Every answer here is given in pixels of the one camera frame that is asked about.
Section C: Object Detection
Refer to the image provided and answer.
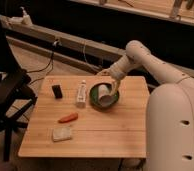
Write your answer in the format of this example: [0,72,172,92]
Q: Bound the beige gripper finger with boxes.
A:
[97,69,110,76]
[111,80,120,95]

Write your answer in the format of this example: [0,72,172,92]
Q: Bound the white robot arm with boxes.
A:
[100,40,194,171]

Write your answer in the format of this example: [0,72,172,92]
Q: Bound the black eraser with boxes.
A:
[52,85,63,99]

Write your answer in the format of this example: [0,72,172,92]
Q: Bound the white cup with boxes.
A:
[98,84,114,107]

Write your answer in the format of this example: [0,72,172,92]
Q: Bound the green bowl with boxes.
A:
[89,83,119,109]

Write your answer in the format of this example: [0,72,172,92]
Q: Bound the white tube bottle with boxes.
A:
[76,80,87,108]

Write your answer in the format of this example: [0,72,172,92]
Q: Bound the orange carrot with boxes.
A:
[58,113,78,123]

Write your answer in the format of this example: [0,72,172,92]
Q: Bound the white sponge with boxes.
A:
[52,127,72,142]

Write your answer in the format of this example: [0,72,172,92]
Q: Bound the white spray bottle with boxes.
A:
[20,7,33,26]

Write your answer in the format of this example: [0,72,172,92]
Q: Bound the black chair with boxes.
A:
[0,21,37,161]

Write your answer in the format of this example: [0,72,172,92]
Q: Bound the white cable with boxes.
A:
[81,39,101,72]

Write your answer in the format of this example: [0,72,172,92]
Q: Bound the black cable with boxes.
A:
[25,39,62,86]

